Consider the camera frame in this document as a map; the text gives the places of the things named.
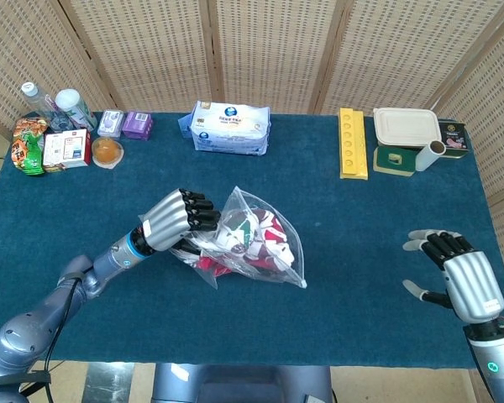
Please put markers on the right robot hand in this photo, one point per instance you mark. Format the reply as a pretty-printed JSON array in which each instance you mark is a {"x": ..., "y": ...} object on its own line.
[{"x": 474, "y": 285}]

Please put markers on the orange jelly cup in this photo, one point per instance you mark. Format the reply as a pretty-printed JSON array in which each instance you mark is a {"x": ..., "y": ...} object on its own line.
[{"x": 107, "y": 152}]

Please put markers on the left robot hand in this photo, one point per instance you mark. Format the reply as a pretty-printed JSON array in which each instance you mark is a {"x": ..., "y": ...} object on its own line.
[{"x": 168, "y": 218}]

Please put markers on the yellow tray with round holes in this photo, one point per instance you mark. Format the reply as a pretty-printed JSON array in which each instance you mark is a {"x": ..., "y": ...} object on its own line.
[{"x": 353, "y": 142}]

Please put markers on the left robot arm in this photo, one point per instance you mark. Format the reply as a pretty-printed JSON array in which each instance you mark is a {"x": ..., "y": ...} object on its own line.
[{"x": 21, "y": 336}]

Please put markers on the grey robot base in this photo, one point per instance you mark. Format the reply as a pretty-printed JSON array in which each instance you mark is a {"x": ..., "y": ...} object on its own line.
[{"x": 243, "y": 384}]

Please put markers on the clear plastic zip bag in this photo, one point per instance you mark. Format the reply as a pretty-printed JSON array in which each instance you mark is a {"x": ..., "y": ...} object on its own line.
[{"x": 285, "y": 264}]

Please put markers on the white roll tube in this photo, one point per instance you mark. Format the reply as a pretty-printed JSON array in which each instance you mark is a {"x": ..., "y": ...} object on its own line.
[{"x": 428, "y": 157}]

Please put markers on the dark snack box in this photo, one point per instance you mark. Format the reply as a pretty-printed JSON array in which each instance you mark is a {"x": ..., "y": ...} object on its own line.
[{"x": 455, "y": 136}]

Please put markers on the red white patterned garment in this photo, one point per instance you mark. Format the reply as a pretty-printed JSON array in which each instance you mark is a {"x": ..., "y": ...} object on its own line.
[{"x": 260, "y": 243}]

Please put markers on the white red carton box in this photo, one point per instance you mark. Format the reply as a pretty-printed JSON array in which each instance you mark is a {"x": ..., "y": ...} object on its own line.
[{"x": 67, "y": 147}]

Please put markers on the white green drink bottle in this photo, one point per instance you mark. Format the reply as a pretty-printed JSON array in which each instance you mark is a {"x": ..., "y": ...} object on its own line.
[{"x": 73, "y": 107}]

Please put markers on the orange green snack bag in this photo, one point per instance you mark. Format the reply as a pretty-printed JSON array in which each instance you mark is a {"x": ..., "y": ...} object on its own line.
[{"x": 25, "y": 147}]

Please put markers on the beige lidded lunch box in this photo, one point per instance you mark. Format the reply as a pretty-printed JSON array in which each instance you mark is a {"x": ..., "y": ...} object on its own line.
[{"x": 405, "y": 126}]

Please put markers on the blue carpet table cover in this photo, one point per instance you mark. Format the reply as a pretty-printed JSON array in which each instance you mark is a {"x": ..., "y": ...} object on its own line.
[{"x": 319, "y": 189}]

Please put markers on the clear water bottle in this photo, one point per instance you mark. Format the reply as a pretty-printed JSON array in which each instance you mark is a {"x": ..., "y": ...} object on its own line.
[{"x": 35, "y": 101}]

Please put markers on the white blue tissue pack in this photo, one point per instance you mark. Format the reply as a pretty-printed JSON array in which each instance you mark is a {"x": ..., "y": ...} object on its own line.
[{"x": 231, "y": 128}]

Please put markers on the clear box with purple item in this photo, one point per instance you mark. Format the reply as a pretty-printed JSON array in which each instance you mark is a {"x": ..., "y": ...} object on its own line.
[{"x": 111, "y": 123}]

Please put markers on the grey metal floor plate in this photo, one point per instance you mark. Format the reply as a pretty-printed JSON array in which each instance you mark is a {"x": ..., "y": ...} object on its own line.
[{"x": 109, "y": 384}]

